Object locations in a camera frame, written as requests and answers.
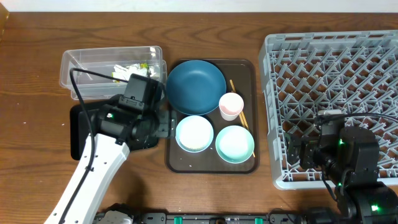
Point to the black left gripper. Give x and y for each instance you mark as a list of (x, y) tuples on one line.
[(167, 124)]

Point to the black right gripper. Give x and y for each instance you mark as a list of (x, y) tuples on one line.
[(309, 142)]

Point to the pink plastic cup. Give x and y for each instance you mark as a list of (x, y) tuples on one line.
[(230, 105)]

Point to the white napkin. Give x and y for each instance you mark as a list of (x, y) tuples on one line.
[(124, 73)]

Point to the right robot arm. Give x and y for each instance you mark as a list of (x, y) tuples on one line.
[(348, 157)]

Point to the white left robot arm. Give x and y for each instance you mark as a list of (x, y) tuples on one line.
[(114, 132)]

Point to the black waste bin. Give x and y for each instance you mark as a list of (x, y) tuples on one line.
[(79, 129)]

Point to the grey dishwasher rack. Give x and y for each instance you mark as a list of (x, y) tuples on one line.
[(304, 73)]

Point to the clear plastic waste bin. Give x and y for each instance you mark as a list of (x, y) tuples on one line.
[(103, 60)]

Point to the light blue bowl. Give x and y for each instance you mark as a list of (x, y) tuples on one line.
[(194, 134)]

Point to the dark blue plate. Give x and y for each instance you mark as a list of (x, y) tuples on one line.
[(195, 87)]

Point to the brown serving tray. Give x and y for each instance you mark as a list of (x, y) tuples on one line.
[(242, 73)]

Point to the yellow green wrapper scrap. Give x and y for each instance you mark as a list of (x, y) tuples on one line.
[(144, 66)]

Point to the wooden chopstick lower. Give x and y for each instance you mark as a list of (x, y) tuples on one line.
[(242, 116)]

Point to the wooden chopstick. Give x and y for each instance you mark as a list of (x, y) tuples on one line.
[(232, 85), (242, 116)]

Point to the mint green bowl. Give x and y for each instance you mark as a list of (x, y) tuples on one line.
[(234, 144)]

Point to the wooden chopstick upper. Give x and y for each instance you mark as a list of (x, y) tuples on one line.
[(232, 85)]

